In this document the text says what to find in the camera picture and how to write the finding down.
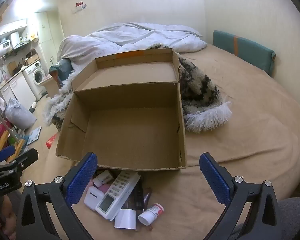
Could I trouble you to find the red packet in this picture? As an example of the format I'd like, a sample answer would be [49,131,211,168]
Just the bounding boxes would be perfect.
[45,133,58,150]

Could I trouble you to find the white red-labelled pill bottle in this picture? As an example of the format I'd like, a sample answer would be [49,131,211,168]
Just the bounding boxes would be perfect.
[138,203,164,225]

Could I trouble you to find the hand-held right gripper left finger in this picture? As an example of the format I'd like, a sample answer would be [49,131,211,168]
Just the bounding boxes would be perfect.
[15,152,98,240]

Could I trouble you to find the black and white fluffy blanket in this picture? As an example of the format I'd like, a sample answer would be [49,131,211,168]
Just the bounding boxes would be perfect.
[44,43,233,133]

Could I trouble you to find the teal cushion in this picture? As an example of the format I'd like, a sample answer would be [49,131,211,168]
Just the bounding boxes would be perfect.
[213,29,276,77]

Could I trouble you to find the white plastic case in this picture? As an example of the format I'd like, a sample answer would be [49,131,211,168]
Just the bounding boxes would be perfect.
[84,185,106,211]

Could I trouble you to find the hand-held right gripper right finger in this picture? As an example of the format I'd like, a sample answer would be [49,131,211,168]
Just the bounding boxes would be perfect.
[199,152,285,240]

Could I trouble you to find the white duvet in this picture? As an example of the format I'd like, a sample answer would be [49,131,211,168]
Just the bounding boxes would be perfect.
[57,22,207,73]

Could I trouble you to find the white remote control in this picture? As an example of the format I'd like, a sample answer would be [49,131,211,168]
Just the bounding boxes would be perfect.
[95,170,141,222]

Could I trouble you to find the white washing machine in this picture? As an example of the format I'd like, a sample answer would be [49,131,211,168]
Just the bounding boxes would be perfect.
[22,61,47,99]

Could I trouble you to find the tall white cupboard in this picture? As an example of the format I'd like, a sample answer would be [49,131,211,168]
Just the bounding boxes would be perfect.
[35,11,58,65]

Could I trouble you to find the small beige table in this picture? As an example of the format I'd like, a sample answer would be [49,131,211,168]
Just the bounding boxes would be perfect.
[41,75,58,98]

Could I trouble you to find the wooden armchair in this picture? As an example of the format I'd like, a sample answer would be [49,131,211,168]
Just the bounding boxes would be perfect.
[49,59,73,88]

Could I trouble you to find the person's left hand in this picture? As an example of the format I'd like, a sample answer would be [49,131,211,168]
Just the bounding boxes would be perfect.
[0,194,17,240]

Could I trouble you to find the magenta rectangular case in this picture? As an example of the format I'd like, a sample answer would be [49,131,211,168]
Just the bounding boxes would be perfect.
[96,183,112,194]

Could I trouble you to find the yellow wooden rack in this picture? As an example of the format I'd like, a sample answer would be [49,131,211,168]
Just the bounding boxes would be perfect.
[0,125,25,161]

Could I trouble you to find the pale blue bathroom scale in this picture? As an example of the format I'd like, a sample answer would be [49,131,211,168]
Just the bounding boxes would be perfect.
[27,126,42,145]

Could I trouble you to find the white water heater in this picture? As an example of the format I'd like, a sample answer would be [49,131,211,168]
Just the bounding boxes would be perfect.
[0,39,13,62]

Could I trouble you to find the white wall cabinet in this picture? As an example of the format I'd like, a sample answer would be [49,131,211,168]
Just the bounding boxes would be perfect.
[0,19,28,37]

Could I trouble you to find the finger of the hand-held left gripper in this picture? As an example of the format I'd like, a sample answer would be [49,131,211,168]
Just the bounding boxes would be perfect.
[0,148,39,178]
[0,145,17,166]

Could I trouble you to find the long black object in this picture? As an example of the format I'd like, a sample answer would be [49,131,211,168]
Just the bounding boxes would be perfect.
[129,177,147,212]

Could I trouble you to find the grey bag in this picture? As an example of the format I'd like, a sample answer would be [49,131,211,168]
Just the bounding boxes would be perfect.
[5,97,37,130]

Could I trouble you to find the white base cabinet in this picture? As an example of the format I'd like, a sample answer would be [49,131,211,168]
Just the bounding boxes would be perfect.
[0,74,37,109]

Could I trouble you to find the white block outside box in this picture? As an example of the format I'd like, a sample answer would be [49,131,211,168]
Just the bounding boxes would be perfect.
[114,208,137,230]

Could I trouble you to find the brown cardboard box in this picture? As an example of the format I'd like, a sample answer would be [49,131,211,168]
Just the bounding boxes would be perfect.
[55,48,187,171]

